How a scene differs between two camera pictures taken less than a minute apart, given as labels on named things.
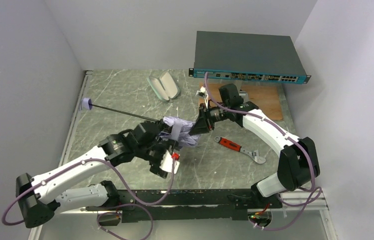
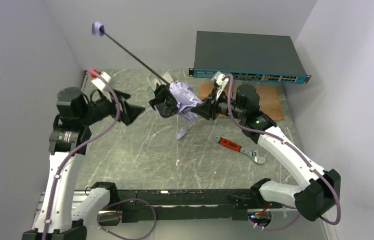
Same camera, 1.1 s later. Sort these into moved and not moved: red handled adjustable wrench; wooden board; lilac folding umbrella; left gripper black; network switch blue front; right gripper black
Moved: left gripper black; right gripper black; lilac folding umbrella
Not moved: wooden board; red handled adjustable wrench; network switch blue front
